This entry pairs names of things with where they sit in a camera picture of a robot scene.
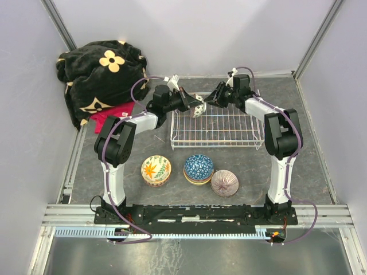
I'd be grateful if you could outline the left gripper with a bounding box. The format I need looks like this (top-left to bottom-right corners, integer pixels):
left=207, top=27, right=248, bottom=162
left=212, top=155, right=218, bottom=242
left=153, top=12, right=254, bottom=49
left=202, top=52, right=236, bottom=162
left=163, top=87, right=202, bottom=113

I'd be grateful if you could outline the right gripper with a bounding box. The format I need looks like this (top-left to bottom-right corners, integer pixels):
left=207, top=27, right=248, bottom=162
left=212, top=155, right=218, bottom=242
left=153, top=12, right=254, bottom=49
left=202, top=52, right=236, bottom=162
left=202, top=82, right=237, bottom=109

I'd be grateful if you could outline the red patterned bowl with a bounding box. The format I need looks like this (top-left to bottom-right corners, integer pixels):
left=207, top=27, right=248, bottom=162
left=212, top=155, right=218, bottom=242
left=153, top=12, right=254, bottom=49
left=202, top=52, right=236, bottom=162
left=191, top=95, right=206, bottom=119

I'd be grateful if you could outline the white wire dish rack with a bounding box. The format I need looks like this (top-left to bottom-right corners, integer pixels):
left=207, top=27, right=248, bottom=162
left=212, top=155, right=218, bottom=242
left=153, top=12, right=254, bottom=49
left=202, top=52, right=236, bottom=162
left=170, top=104, right=264, bottom=149

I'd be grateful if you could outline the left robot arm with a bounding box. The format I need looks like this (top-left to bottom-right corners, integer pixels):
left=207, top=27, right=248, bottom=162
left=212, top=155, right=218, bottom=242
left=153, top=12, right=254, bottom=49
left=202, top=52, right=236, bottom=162
left=94, top=85, right=203, bottom=223

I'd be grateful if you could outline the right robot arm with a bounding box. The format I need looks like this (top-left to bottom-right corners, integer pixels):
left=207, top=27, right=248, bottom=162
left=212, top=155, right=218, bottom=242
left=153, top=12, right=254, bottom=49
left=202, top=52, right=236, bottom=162
left=205, top=74, right=303, bottom=224

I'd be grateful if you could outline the blue triangle patterned bowl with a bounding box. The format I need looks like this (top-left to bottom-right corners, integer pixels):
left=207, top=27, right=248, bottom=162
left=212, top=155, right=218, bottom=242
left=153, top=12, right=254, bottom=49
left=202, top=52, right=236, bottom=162
left=183, top=154, right=214, bottom=180

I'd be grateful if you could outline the purple striped bowl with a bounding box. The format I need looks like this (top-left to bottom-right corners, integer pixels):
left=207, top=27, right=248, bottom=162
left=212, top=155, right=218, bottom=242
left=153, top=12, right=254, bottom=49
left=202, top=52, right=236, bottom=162
left=210, top=170, right=239, bottom=198

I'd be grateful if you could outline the red cloth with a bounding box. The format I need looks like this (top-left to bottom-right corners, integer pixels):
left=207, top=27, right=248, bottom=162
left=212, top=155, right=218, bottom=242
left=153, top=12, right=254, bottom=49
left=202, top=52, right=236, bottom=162
left=90, top=102, right=135, bottom=134

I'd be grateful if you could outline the black floral fleece blanket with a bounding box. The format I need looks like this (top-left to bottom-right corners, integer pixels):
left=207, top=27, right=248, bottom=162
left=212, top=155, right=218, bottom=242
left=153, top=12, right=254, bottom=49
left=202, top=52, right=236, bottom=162
left=56, top=40, right=150, bottom=129

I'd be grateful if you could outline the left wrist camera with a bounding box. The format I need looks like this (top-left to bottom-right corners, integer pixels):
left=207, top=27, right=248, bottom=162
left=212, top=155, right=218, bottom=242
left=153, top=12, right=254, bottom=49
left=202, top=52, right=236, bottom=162
left=163, top=74, right=179, bottom=92

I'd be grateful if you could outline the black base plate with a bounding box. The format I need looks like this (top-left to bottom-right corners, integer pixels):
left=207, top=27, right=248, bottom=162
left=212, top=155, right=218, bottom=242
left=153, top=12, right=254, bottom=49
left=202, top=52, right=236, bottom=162
left=93, top=205, right=298, bottom=235

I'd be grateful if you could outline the aluminium frame rail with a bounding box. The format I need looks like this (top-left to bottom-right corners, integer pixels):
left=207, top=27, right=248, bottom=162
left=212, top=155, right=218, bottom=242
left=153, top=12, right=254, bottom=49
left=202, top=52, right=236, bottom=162
left=42, top=205, right=354, bottom=239

